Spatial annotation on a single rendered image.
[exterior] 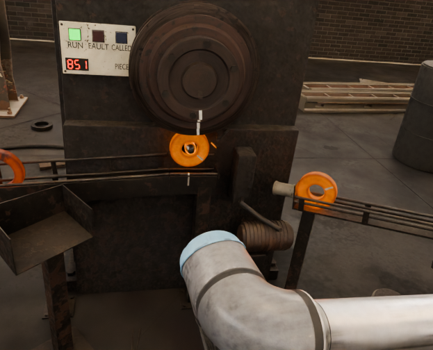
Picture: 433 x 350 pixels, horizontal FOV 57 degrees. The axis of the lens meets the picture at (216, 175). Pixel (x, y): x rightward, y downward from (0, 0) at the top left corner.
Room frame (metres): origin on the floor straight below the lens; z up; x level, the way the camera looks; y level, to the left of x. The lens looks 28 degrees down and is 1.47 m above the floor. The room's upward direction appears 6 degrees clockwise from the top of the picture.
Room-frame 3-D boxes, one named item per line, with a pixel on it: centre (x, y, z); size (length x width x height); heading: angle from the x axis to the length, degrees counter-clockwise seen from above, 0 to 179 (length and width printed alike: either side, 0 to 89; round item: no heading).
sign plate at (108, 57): (1.48, 0.47, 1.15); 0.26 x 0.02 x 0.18; 103
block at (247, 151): (1.52, -0.11, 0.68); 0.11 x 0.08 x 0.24; 13
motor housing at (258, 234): (1.39, -0.24, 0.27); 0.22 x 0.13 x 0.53; 103
